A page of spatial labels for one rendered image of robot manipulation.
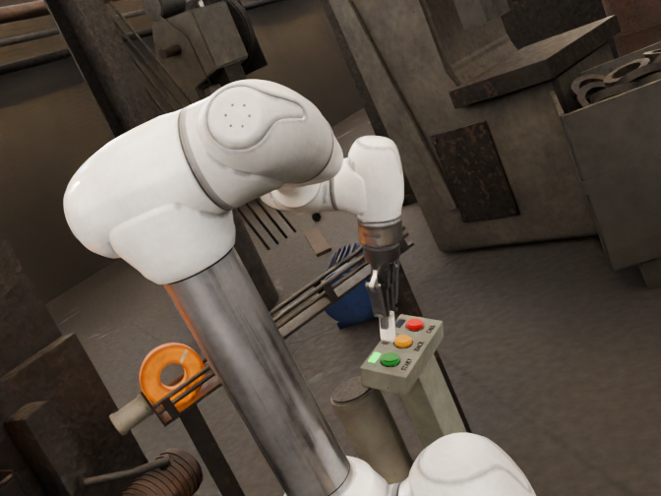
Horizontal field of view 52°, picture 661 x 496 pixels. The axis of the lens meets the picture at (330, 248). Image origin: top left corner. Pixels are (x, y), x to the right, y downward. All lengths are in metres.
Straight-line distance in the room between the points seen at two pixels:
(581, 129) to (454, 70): 1.03
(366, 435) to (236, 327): 0.86
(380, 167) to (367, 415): 0.63
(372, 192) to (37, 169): 8.22
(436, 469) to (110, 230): 0.52
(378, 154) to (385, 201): 0.09
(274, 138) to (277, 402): 0.36
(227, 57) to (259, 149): 8.60
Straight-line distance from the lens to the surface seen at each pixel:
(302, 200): 1.29
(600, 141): 2.61
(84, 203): 0.84
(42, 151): 9.47
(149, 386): 1.73
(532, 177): 3.40
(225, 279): 0.84
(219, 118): 0.72
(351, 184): 1.29
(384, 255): 1.35
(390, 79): 3.61
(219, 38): 9.33
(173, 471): 1.77
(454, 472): 0.96
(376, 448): 1.68
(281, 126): 0.73
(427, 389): 1.58
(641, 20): 5.31
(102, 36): 5.73
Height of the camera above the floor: 1.24
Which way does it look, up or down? 14 degrees down
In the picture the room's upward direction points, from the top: 24 degrees counter-clockwise
